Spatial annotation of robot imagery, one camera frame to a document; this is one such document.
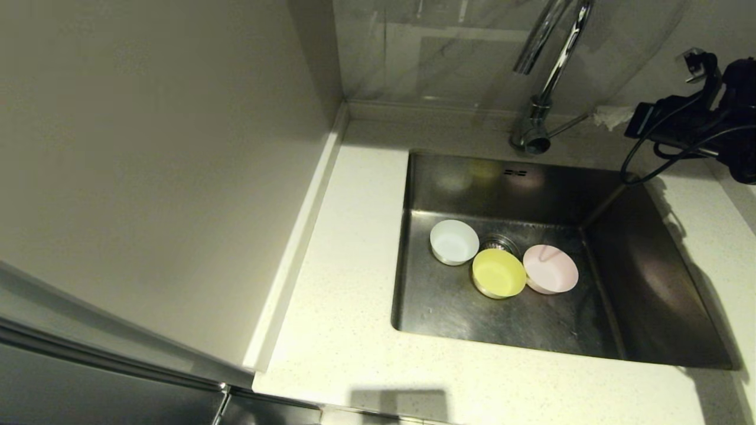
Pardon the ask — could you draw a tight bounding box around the pink plastic bowl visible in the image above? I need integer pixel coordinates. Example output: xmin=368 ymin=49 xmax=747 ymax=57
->
xmin=522 ymin=244 xmax=580 ymax=295

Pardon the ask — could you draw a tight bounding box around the yellow plastic bowl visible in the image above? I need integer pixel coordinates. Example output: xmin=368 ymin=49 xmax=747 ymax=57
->
xmin=471 ymin=247 xmax=527 ymax=300

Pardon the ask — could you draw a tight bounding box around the white plastic bowl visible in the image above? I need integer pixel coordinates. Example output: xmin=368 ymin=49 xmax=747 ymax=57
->
xmin=429 ymin=219 xmax=481 ymax=267

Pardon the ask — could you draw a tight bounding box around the stainless steel sink basin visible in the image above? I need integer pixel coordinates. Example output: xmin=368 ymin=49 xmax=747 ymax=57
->
xmin=390 ymin=149 xmax=736 ymax=371

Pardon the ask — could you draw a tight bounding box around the chrome gooseneck faucet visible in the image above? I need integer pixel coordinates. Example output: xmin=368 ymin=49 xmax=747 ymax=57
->
xmin=509 ymin=0 xmax=595 ymax=156

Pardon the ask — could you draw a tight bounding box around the round metal drain strainer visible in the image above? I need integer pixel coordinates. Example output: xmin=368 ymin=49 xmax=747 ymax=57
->
xmin=479 ymin=234 xmax=521 ymax=258

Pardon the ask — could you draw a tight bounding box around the beige tall cabinet panel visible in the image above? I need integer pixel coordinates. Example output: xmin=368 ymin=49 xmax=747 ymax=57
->
xmin=0 ymin=0 xmax=350 ymax=374

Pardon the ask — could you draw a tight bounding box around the grey metal appliance door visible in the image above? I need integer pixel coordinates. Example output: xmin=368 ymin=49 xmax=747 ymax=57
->
xmin=0 ymin=260 xmax=323 ymax=425

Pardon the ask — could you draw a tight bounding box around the chrome appliance door handle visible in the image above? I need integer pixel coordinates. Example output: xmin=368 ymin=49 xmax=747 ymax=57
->
xmin=211 ymin=382 xmax=233 ymax=425

